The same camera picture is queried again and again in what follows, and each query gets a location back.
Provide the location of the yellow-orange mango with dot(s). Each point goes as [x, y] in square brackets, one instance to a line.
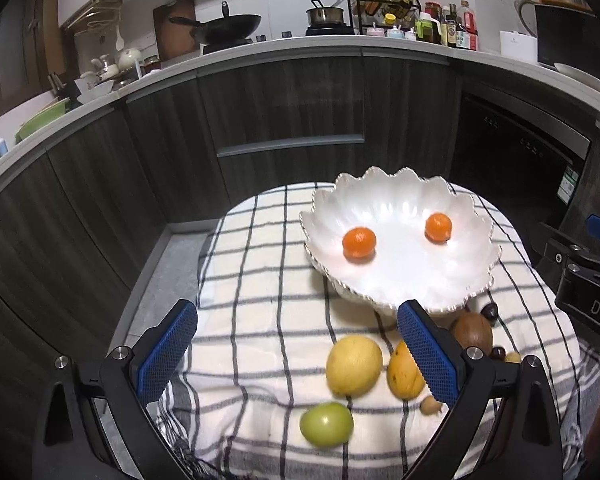
[402, 375]

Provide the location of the yellow lemon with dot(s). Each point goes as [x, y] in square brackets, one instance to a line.
[354, 366]

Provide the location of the white ceramic bowl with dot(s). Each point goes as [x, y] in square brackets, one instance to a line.
[95, 91]

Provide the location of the row of condiment bottles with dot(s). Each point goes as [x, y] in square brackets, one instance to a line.
[450, 27]

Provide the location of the black cooktop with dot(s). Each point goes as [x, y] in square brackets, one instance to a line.
[227, 45]

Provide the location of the set of pastel seasoning pots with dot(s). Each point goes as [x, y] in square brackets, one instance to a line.
[392, 32]

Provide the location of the dark purple plum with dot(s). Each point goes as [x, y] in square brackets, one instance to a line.
[497, 353]
[490, 311]

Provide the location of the orange mandarin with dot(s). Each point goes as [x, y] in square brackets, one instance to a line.
[359, 243]
[438, 227]

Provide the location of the tan longan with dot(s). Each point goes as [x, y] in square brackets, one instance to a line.
[512, 358]
[431, 405]

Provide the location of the black wok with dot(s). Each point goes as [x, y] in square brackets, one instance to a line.
[230, 25]

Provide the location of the brown cutting board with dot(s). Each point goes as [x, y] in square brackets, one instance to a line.
[175, 30]

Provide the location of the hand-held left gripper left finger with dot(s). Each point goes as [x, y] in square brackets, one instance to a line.
[166, 352]

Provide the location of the brown kiwi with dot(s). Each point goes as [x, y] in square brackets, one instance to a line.
[472, 332]

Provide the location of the steel saucepan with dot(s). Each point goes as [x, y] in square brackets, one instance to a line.
[325, 14]

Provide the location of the black countertop appliance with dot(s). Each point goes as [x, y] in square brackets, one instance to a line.
[567, 35]

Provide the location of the green plastic basin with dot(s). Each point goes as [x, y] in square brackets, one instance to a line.
[42, 119]

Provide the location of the white electric kettle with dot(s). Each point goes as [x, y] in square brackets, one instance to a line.
[520, 42]

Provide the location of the white plate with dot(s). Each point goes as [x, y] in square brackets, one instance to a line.
[577, 72]

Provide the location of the white teapot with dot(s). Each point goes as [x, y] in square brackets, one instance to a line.
[129, 58]

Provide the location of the white scalloped gold-rimmed bowl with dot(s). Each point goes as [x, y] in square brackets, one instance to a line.
[405, 280]

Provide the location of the white black checked blanket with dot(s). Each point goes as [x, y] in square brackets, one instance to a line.
[260, 310]

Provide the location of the black built-in dishwasher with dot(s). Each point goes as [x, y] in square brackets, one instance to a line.
[510, 160]

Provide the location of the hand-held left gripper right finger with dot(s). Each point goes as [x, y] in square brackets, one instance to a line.
[427, 355]

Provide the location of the green white energy sticker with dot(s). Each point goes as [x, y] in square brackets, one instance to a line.
[570, 183]

